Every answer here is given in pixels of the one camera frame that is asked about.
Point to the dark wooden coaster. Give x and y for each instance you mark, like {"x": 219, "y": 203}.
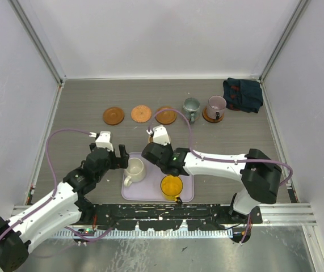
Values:
{"x": 208, "y": 119}
{"x": 113, "y": 116}
{"x": 166, "y": 117}

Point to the purple glass mug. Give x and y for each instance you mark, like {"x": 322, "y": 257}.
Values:
{"x": 216, "y": 107}

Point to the white ceramic mug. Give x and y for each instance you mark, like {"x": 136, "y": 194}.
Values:
{"x": 135, "y": 172}

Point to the grey ceramic mug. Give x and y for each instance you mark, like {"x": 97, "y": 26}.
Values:
{"x": 191, "y": 109}

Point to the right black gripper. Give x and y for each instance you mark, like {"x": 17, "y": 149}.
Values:
{"x": 168, "y": 146}

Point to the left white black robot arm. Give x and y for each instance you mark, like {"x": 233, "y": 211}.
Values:
{"x": 20, "y": 235}

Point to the light woven coaster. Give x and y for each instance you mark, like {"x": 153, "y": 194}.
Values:
{"x": 141, "y": 113}

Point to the slotted cable duct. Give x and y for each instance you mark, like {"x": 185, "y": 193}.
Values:
{"x": 182, "y": 233}

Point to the dark blue folded cloth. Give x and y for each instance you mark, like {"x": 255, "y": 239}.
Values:
{"x": 243, "y": 95}

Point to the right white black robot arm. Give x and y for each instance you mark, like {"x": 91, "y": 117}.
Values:
{"x": 259, "y": 175}

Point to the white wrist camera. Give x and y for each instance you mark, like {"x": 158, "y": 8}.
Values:
{"x": 102, "y": 140}
{"x": 159, "y": 134}

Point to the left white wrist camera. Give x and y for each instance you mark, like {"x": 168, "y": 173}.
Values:
{"x": 102, "y": 140}

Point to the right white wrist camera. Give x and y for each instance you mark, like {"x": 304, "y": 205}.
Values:
{"x": 159, "y": 134}

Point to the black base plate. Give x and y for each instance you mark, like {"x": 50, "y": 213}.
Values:
{"x": 127, "y": 217}

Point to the yellow glass mug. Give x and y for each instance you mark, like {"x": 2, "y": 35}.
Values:
{"x": 171, "y": 188}

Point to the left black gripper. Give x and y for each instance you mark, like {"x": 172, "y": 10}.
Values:
{"x": 122, "y": 160}

